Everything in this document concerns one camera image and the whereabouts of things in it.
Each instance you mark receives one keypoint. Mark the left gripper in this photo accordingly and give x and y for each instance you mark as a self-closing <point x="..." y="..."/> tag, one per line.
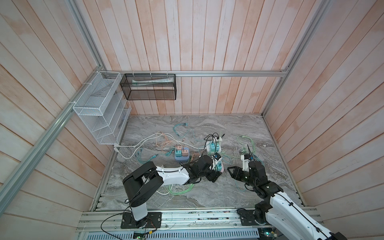
<point x="214" y="175"/>

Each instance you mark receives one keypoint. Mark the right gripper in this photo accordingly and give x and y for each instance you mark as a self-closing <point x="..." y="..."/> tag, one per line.
<point x="236" y="172"/>

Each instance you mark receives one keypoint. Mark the teal charger plug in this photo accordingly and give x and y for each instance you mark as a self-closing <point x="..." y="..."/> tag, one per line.
<point x="219" y="166"/>

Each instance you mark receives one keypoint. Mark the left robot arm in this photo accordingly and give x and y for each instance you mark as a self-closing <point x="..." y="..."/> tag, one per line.
<point x="142" y="183"/>

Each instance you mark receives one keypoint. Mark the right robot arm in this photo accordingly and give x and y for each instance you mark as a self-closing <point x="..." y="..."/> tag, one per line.
<point x="277" y="209"/>

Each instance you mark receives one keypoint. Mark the blue power strip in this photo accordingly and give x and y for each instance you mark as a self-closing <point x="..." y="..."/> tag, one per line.
<point x="182" y="154"/>

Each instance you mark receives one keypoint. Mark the white power strip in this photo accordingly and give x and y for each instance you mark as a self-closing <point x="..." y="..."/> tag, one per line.
<point x="214" y="146"/>

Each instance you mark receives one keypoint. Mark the black mesh basket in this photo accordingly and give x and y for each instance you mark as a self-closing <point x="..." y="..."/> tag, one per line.
<point x="139" y="87"/>

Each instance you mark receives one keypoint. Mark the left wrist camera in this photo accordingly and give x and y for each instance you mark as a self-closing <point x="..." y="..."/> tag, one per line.
<point x="216" y="158"/>

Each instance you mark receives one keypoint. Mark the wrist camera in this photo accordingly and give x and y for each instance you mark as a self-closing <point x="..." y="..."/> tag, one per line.
<point x="246" y="158"/>
<point x="216" y="158"/>

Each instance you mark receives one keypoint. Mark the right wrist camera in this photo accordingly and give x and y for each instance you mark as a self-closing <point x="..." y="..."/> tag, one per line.
<point x="246" y="158"/>

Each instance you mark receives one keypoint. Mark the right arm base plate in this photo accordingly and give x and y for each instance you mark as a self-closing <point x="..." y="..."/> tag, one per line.
<point x="248" y="218"/>

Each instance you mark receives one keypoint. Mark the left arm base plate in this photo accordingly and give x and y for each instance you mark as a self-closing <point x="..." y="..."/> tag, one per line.
<point x="152" y="220"/>

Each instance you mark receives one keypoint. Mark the aluminium frame rail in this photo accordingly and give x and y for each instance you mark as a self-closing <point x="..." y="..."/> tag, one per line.
<point x="221" y="73"/>

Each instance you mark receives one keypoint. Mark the white wire mesh shelf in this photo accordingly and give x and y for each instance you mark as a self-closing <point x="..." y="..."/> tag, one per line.
<point x="103" y="109"/>

